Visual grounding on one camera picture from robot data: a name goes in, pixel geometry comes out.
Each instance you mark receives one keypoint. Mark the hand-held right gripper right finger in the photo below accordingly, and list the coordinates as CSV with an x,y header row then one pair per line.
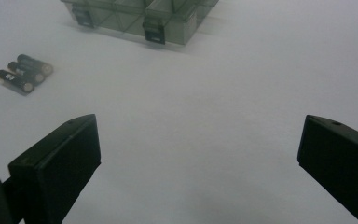
x,y
338,155

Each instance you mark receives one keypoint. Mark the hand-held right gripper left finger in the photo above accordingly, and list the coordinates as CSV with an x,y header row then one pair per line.
x,y
59,161

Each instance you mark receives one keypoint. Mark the black battery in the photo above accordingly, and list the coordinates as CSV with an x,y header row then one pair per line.
x,y
35,63
28,72
14,80

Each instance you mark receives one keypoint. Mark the clear plastic compartment box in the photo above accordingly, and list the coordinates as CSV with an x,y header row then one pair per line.
x,y
130,18

